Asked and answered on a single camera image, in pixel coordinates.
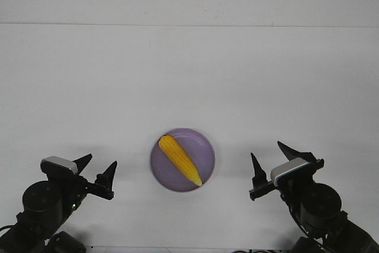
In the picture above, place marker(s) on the purple round plate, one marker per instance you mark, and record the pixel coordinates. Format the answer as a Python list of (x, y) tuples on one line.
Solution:
[(197, 147)]

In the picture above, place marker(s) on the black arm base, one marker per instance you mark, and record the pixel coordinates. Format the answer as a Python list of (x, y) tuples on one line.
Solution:
[(62, 242)]

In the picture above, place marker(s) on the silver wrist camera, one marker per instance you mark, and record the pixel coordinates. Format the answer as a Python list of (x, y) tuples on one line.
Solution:
[(57, 167), (286, 168)]

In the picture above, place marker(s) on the yellow corn cob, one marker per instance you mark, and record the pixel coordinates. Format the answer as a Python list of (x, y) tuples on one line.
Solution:
[(181, 160)]

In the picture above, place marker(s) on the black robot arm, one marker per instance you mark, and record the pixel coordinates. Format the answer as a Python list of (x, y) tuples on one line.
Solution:
[(48, 204), (316, 208)]

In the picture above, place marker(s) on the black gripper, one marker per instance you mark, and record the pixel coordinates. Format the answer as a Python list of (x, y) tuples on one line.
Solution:
[(76, 189), (304, 175)]

